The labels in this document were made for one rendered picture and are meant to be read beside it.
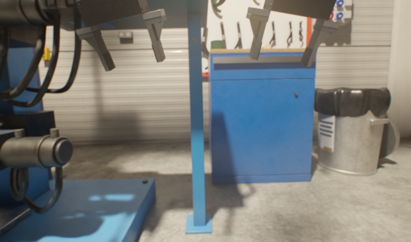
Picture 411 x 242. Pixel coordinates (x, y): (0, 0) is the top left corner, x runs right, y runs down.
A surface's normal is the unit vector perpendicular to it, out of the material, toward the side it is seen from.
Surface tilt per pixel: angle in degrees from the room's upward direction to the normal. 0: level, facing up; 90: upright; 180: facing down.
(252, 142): 90
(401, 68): 90
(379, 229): 0
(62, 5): 90
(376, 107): 100
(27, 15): 131
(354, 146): 93
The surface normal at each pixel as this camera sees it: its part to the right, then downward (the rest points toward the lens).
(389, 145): -0.93, 0.28
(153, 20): -0.11, 0.51
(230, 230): -0.02, -0.99
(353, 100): -0.71, 0.09
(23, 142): -0.01, -0.76
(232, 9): 0.01, 0.12
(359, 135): -0.33, 0.18
